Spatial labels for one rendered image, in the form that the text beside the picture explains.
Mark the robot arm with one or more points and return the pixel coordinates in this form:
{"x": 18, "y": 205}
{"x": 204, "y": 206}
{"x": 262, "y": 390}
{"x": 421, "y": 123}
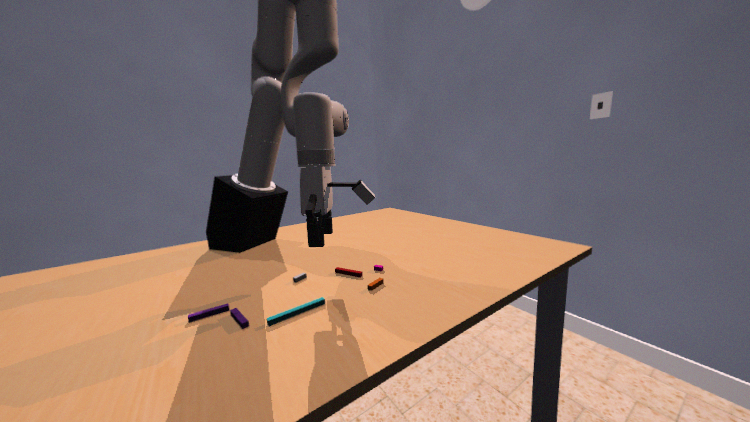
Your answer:
{"x": 311, "y": 117}

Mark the purple rod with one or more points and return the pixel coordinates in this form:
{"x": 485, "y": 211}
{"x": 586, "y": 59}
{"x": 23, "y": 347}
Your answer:
{"x": 208, "y": 312}
{"x": 239, "y": 318}

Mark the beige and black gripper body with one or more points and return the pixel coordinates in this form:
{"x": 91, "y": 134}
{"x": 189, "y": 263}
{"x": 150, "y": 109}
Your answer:
{"x": 313, "y": 180}

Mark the orange rod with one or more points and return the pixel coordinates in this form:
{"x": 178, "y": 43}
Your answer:
{"x": 375, "y": 284}

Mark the red rectangular bar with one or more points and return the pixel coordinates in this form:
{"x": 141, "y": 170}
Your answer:
{"x": 348, "y": 272}

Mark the turquoise rod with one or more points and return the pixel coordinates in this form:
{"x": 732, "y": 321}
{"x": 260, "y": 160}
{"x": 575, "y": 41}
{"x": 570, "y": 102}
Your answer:
{"x": 295, "y": 311}

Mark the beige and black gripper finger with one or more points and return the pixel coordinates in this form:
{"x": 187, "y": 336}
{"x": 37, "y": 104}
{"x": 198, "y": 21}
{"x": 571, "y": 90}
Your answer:
{"x": 327, "y": 223}
{"x": 315, "y": 231}

